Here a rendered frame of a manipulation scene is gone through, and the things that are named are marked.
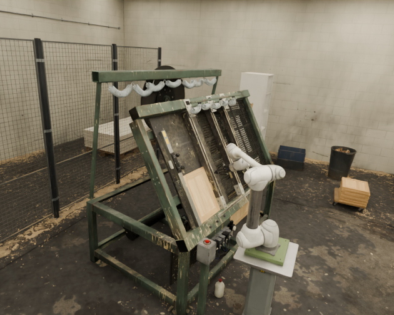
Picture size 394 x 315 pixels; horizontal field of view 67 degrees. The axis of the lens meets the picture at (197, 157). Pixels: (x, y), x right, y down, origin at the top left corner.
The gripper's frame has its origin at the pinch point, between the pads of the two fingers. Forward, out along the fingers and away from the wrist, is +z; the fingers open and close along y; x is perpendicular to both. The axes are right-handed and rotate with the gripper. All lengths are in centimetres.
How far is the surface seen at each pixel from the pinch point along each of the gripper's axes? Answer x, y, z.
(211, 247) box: 71, -50, -20
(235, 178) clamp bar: -34.9, -17.5, 2.9
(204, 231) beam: 46, -45, 3
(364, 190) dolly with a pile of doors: -286, -138, -62
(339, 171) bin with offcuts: -412, -126, 0
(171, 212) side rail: 74, -13, 4
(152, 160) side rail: 74, 35, 2
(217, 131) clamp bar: -35, 40, 3
